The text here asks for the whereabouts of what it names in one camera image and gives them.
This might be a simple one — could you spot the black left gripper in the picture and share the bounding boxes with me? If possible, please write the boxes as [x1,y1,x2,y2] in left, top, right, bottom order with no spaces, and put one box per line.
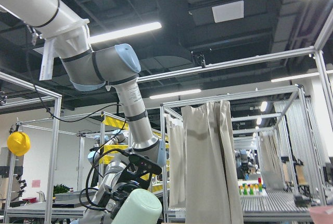
[98,182,140,219]

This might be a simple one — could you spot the mint green cup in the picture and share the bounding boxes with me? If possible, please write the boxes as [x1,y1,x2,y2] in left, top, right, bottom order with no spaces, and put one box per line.
[112,189,162,224]

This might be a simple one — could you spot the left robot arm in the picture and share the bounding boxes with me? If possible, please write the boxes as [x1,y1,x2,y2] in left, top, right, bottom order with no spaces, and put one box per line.
[57,44,166,223]

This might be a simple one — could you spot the beige curtain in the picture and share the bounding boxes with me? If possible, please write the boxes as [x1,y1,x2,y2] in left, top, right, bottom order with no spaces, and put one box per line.
[182,100,244,223]

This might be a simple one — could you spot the yellow hard hat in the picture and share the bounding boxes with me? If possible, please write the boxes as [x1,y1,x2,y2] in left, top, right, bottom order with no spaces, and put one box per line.
[7,131,31,156]

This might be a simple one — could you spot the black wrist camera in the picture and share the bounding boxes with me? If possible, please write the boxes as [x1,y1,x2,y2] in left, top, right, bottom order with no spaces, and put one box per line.
[117,151,162,190]

